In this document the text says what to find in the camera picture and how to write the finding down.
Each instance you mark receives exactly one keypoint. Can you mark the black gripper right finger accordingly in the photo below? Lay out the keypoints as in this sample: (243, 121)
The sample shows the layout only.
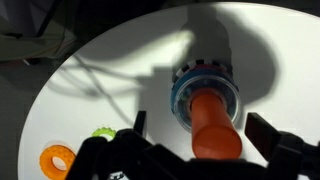
(261, 134)

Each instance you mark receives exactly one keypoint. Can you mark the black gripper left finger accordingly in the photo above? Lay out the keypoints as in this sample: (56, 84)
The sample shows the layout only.
(140, 123)

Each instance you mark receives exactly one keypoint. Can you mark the orange peg post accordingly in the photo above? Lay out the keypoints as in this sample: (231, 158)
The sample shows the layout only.
(213, 135)

